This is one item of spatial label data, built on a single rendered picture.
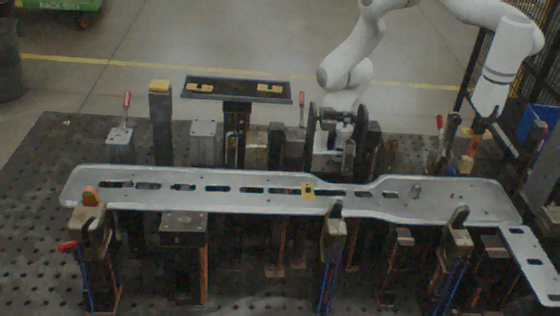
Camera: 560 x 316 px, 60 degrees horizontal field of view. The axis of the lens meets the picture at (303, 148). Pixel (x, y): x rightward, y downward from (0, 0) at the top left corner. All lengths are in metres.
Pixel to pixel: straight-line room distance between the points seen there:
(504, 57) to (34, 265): 1.51
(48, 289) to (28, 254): 0.17
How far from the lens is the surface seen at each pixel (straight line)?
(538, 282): 1.48
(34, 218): 1.93
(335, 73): 1.78
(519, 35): 1.33
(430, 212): 1.53
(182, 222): 1.34
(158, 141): 1.78
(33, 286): 1.71
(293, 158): 1.60
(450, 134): 1.66
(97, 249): 1.37
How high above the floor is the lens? 1.96
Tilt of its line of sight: 35 degrees down
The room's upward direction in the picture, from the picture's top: 8 degrees clockwise
